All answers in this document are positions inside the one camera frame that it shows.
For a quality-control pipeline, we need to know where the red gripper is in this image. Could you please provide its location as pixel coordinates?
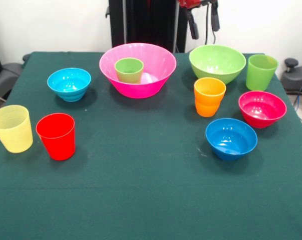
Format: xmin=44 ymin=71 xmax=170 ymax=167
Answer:
xmin=178 ymin=0 xmax=221 ymax=41

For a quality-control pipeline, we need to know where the large green bowl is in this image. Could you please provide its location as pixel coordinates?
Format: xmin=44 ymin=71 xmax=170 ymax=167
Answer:
xmin=188 ymin=44 xmax=247 ymax=85

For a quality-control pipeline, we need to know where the rounded green cup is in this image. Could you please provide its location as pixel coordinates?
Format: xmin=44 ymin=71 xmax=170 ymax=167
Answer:
xmin=114 ymin=57 xmax=144 ymax=84

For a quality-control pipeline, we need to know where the tall green cup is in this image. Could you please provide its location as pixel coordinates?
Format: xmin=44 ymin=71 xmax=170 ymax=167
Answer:
xmin=245 ymin=54 xmax=279 ymax=92

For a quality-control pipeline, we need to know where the large pink bowl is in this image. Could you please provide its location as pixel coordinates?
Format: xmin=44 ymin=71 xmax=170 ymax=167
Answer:
xmin=99 ymin=42 xmax=177 ymax=100

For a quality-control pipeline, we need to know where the orange cup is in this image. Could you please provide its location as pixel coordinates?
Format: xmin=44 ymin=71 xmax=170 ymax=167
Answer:
xmin=193 ymin=77 xmax=227 ymax=118

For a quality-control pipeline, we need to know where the grey chair base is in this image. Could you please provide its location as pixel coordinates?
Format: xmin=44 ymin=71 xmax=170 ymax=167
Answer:
xmin=280 ymin=57 xmax=302 ymax=112
xmin=0 ymin=62 xmax=25 ymax=106

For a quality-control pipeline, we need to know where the small magenta bowl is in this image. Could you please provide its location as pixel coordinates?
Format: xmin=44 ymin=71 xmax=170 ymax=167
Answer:
xmin=238 ymin=90 xmax=287 ymax=129

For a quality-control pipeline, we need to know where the small blue bowl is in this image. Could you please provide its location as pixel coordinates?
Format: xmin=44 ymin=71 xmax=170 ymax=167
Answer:
xmin=205 ymin=117 xmax=258 ymax=162

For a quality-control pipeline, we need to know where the small cyan bowl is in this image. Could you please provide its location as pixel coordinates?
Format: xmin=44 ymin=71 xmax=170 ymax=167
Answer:
xmin=47 ymin=67 xmax=92 ymax=103

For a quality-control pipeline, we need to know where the dark green tablecloth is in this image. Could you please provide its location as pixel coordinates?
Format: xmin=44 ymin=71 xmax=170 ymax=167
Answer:
xmin=0 ymin=51 xmax=302 ymax=240

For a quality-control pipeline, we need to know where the red cup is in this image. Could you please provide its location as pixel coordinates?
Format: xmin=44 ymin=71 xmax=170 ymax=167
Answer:
xmin=35 ymin=112 xmax=76 ymax=161

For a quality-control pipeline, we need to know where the yellow cup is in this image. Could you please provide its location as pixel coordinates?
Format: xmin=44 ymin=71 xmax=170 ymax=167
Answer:
xmin=0 ymin=104 xmax=34 ymax=154

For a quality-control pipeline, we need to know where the black hanging cable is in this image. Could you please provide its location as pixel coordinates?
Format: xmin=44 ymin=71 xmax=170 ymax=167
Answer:
xmin=205 ymin=0 xmax=218 ymax=46

